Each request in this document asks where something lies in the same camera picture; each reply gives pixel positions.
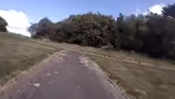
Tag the dry grass strip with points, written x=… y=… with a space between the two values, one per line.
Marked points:
x=125 y=55

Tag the grey asphalt path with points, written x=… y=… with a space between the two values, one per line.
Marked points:
x=69 y=89

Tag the dense wood of trees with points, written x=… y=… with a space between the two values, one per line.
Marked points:
x=138 y=36

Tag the dry grass patch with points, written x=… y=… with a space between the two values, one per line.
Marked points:
x=157 y=87

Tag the dry grass verge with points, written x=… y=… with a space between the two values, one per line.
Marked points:
x=3 y=55

